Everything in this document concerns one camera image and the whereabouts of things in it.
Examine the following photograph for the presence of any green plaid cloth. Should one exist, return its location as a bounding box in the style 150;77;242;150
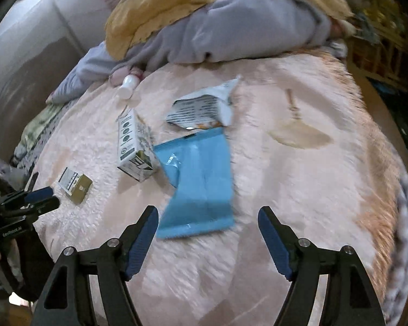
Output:
12;104;65;168

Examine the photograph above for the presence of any yellow pillow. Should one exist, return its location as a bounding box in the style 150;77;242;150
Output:
105;0;354;60

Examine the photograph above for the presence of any white printed carton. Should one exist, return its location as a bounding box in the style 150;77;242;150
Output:
116;109;157;183

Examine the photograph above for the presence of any torn white snack packet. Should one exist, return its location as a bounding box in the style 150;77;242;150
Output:
165;75;242;130

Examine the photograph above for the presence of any wooden bed frame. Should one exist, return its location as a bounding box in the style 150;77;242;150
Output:
354;71;405;170

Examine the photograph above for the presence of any blue plastic packet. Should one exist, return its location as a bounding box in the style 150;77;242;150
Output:
153;127;235;239

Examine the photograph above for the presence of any small white bottle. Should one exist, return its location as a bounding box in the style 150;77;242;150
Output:
117;75;138;100

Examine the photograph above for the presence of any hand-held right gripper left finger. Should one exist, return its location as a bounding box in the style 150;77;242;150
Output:
30;205;160;326

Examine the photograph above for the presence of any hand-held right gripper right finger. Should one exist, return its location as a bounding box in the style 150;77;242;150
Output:
258;206;386;326

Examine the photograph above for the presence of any small gold and white box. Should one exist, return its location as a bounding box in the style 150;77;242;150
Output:
59;167;92;206

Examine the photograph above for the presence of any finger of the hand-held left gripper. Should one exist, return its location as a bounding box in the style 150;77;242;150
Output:
7;196;60;218
0;186;54;204

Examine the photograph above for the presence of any grey lavender blanket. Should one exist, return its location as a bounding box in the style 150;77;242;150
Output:
46;0;332;104

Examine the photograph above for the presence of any purple striped blanket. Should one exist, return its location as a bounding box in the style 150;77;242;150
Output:
382;173;408;320

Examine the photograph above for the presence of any wooden crib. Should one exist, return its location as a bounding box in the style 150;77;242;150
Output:
347;0;408;85

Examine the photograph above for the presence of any pink fringed blanket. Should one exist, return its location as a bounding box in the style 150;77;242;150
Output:
30;49;403;326

